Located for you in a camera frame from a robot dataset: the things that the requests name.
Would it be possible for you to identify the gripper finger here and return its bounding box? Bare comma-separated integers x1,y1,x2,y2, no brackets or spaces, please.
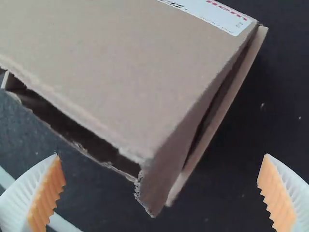
0,154,67,232
256,153,309,232

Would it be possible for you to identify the cardboard box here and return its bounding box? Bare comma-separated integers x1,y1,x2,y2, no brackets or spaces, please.
0,0,269,218

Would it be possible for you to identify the black mat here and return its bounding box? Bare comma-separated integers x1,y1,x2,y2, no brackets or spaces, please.
0,0,309,232

